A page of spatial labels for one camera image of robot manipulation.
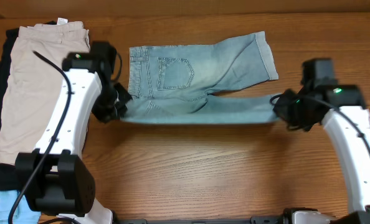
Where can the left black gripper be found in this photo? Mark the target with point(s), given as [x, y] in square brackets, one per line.
[107, 116]

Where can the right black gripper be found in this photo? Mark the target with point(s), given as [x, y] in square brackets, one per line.
[281, 109]

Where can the light blue denim shorts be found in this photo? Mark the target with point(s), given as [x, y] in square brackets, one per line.
[177, 84]

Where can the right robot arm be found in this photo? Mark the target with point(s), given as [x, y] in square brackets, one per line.
[342, 111]

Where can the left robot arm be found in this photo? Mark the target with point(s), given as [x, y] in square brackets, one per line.
[54, 179]

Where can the beige folded shorts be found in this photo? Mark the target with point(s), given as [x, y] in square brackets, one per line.
[33, 86]

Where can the light blue cloth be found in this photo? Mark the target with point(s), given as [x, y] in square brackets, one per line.
[22, 215]

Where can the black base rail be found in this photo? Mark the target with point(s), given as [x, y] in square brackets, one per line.
[253, 220]

